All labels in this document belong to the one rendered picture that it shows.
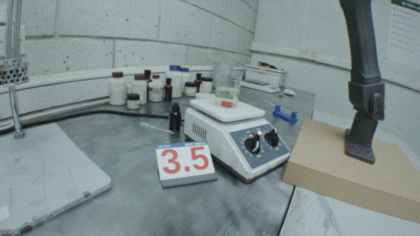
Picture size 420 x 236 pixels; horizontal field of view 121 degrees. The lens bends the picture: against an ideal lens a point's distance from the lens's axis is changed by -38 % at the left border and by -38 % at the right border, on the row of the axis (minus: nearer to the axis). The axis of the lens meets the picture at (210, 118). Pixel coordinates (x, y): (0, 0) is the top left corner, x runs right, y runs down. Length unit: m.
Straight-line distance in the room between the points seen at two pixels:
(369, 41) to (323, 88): 1.41
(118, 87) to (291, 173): 0.55
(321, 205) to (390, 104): 1.71
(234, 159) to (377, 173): 0.28
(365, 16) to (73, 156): 0.62
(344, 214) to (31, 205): 0.43
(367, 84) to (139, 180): 0.47
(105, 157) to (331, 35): 1.82
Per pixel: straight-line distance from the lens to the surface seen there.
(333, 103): 1.87
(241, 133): 0.33
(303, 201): 0.32
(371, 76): 0.46
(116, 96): 0.66
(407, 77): 1.97
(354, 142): 0.49
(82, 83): 0.68
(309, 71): 1.84
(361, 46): 0.45
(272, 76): 1.48
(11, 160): 0.41
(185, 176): 0.31
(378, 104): 0.46
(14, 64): 0.33
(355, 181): 0.35
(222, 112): 0.35
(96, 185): 0.29
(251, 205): 0.28
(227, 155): 0.32
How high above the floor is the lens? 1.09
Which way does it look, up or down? 19 degrees down
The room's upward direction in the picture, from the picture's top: 7 degrees clockwise
